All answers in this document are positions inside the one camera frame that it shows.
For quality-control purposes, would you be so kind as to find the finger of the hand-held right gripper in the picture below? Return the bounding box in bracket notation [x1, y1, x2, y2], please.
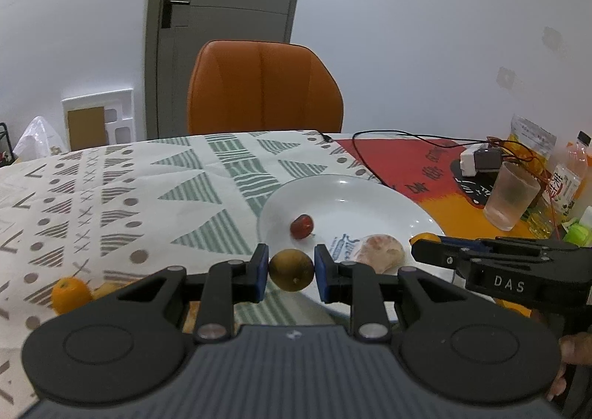
[411, 240, 468, 271]
[439, 236, 498, 247]

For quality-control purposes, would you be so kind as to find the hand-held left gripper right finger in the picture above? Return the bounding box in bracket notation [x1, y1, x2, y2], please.
[313, 244, 468, 342]

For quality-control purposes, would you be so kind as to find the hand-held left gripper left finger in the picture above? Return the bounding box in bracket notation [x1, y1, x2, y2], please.
[113, 243, 270, 342]

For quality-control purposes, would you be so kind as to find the round yellow-brown fruit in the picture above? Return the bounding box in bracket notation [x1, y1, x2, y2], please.
[269, 250, 315, 293]

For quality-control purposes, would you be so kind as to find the small red fruit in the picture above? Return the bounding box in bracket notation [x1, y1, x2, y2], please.
[290, 214, 315, 240]

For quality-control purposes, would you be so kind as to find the white round plate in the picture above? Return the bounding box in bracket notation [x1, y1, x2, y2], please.
[258, 174, 447, 324]

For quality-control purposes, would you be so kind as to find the person's right hand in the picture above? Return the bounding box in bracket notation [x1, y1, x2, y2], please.
[546, 333, 592, 402]

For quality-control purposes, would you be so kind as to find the clear plastic cup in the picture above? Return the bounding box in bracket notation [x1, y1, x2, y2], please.
[483, 161, 542, 231]

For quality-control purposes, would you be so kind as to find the white grey charger block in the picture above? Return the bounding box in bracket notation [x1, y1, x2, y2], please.
[459, 145, 505, 177]

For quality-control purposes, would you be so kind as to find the red orange printed tablecloth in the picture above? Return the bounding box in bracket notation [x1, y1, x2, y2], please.
[330, 132, 592, 322]

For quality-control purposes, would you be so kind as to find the plastic drink bottle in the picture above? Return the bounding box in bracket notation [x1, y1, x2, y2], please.
[550, 131, 592, 216]

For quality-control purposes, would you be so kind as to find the clear yellow snack bag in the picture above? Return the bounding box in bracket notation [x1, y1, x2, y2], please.
[509, 114, 558, 168]

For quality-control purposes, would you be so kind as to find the white green patterned tablecloth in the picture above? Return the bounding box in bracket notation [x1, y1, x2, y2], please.
[0, 130, 384, 419]

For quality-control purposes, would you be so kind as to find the orange leather chair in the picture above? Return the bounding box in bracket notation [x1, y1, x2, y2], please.
[187, 40, 344, 135]

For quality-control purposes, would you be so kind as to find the white foam packaging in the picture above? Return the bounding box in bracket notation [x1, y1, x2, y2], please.
[61, 87, 135, 152]

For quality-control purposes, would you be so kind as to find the brown cardboard sheet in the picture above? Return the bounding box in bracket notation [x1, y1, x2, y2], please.
[67, 107, 106, 149]

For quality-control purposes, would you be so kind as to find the white plastic bag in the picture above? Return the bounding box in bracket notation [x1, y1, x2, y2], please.
[13, 116, 68, 163]

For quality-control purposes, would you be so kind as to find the black cable with plug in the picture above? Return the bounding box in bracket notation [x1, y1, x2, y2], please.
[352, 130, 491, 191]

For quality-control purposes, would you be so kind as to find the black door handle lock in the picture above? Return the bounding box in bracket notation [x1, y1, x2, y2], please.
[162, 0, 192, 28]

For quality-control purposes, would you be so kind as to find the black wire rack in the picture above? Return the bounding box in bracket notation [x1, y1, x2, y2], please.
[0, 122, 14, 168]

